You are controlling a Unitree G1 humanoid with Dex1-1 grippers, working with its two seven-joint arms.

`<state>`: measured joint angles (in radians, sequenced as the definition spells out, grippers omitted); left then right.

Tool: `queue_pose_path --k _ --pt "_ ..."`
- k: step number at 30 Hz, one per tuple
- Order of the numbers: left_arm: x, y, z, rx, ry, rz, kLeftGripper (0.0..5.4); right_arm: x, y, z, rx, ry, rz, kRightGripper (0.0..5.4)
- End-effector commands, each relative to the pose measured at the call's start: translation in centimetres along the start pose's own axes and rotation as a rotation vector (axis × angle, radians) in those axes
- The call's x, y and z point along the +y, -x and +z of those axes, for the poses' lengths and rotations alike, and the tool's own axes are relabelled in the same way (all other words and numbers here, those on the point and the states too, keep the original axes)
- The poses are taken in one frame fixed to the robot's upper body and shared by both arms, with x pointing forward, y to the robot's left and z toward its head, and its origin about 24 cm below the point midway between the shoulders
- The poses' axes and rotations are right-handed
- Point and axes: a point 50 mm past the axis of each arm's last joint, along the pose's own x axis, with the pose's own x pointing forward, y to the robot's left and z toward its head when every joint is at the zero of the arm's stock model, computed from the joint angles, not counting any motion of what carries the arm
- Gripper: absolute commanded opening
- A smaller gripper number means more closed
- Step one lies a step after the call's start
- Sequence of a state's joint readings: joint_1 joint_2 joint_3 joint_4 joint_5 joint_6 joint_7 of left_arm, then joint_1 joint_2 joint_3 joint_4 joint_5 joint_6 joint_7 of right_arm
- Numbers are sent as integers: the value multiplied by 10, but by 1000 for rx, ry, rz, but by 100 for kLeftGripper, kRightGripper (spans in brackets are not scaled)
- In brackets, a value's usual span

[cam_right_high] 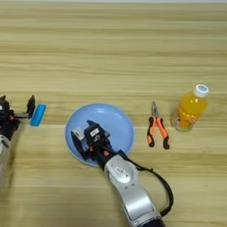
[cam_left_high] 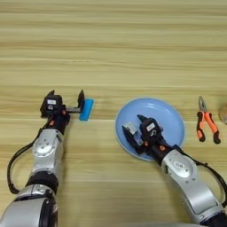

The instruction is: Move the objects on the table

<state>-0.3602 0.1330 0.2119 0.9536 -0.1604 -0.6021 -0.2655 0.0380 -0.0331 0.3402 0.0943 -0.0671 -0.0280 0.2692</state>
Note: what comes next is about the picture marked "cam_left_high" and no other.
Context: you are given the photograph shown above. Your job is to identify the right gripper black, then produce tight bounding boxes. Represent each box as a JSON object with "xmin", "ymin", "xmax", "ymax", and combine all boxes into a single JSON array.
[{"xmin": 121, "ymin": 113, "xmax": 153, "ymax": 156}]

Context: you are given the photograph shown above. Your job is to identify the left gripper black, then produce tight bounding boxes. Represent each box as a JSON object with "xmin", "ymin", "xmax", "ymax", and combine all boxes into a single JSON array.
[{"xmin": 46, "ymin": 90, "xmax": 86, "ymax": 119}]

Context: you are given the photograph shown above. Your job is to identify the small black silver cube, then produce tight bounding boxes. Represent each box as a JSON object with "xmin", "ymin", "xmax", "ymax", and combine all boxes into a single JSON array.
[{"xmin": 123, "ymin": 121, "xmax": 139, "ymax": 140}]

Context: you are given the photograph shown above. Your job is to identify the orange black needle-nose pliers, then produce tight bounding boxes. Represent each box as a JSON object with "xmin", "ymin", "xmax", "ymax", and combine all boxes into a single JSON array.
[{"xmin": 196, "ymin": 95, "xmax": 222, "ymax": 145}]

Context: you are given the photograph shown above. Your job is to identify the right gripper labelled black box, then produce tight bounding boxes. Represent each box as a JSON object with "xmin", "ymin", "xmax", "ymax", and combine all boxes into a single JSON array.
[{"xmin": 139, "ymin": 117, "xmax": 164, "ymax": 140}]

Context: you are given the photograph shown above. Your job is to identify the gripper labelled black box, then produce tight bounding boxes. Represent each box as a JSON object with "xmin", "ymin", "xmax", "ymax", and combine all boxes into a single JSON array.
[
  {"xmin": 139, "ymin": 117, "xmax": 164, "ymax": 140},
  {"xmin": 40, "ymin": 94, "xmax": 64, "ymax": 118}
]

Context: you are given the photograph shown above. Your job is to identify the left gripper labelled black box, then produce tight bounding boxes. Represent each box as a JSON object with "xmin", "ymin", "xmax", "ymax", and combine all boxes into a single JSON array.
[{"xmin": 40, "ymin": 94, "xmax": 64, "ymax": 118}]

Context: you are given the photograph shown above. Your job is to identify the blue rectangular eraser block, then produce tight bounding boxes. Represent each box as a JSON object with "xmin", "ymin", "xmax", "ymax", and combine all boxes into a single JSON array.
[{"xmin": 79, "ymin": 98, "xmax": 95, "ymax": 121}]

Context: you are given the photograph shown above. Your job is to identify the light blue round plate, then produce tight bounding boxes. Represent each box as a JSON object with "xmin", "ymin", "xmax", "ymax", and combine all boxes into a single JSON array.
[{"xmin": 114, "ymin": 98, "xmax": 186, "ymax": 162}]

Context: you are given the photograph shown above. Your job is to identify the orange juice bottle white cap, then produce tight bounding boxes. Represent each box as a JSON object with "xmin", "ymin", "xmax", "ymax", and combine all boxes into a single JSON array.
[{"xmin": 219, "ymin": 103, "xmax": 227, "ymax": 125}]

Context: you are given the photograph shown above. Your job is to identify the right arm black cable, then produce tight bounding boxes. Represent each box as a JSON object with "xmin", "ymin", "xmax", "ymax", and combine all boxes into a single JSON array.
[{"xmin": 174, "ymin": 145, "xmax": 227, "ymax": 208}]

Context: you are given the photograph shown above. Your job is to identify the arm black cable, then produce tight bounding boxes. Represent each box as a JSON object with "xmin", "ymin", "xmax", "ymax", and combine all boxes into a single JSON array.
[
  {"xmin": 7, "ymin": 127, "xmax": 48, "ymax": 195},
  {"xmin": 174, "ymin": 145, "xmax": 227, "ymax": 208}
]

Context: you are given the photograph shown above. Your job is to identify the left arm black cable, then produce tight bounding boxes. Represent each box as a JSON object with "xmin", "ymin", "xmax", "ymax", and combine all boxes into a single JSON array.
[{"xmin": 7, "ymin": 127, "xmax": 48, "ymax": 195}]

